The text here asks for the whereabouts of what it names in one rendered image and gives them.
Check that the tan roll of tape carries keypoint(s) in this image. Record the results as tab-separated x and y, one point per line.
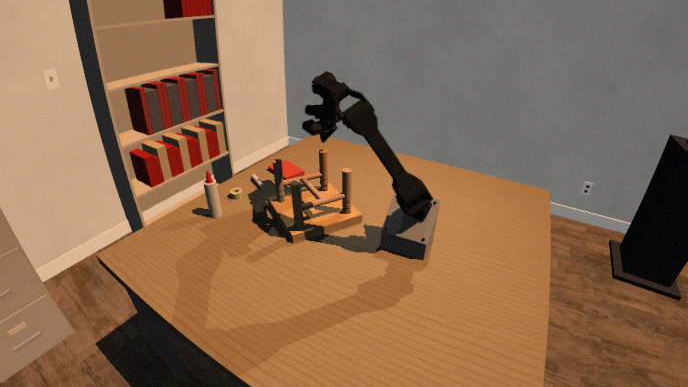
236	195

